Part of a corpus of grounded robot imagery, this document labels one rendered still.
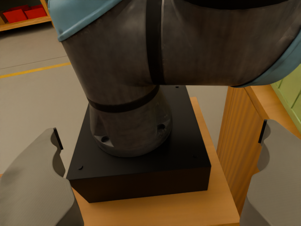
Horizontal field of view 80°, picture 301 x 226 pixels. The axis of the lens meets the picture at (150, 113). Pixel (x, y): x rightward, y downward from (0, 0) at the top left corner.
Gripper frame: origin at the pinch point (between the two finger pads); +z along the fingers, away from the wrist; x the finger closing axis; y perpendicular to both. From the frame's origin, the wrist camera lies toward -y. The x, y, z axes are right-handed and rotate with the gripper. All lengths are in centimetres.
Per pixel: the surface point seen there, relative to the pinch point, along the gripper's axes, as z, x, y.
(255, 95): 43, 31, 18
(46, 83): 218, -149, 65
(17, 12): 436, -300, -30
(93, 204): 10.6, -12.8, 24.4
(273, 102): 38, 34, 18
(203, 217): 7.3, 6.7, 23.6
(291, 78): 36, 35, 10
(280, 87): 40, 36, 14
